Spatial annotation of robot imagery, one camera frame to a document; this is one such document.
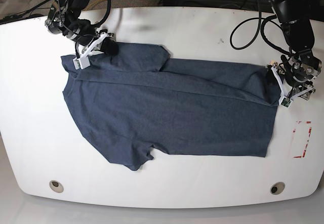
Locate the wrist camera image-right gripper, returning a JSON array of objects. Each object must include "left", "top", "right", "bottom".
[{"left": 278, "top": 96, "right": 293, "bottom": 108}]

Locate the right table cable grommet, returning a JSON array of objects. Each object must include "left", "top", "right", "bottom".
[{"left": 270, "top": 182, "right": 285, "bottom": 195}]

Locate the red tape rectangle marking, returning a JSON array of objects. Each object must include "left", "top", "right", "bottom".
[{"left": 290, "top": 121, "right": 312, "bottom": 159}]

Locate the left table cable grommet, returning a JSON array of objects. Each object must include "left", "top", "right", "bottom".
[{"left": 49, "top": 181, "right": 64, "bottom": 193}]

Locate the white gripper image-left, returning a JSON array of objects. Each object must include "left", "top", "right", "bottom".
[{"left": 74, "top": 30, "right": 119, "bottom": 58}]

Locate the dark blue T-shirt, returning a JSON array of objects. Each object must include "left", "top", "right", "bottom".
[{"left": 61, "top": 43, "right": 280, "bottom": 171}]

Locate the black tripod on floor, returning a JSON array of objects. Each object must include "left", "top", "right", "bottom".
[{"left": 1, "top": 8, "right": 49, "bottom": 25}]

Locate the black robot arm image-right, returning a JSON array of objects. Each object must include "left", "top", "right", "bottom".
[{"left": 240, "top": 0, "right": 322, "bottom": 107}]

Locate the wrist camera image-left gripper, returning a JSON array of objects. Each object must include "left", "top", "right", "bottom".
[{"left": 73, "top": 57, "right": 91, "bottom": 70}]

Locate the table cable grommet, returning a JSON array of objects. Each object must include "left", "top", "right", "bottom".
[
  {"left": 270, "top": 182, "right": 285, "bottom": 195},
  {"left": 49, "top": 181, "right": 64, "bottom": 193}
]

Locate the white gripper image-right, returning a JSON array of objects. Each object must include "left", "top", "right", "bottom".
[{"left": 266, "top": 61, "right": 315, "bottom": 102}]

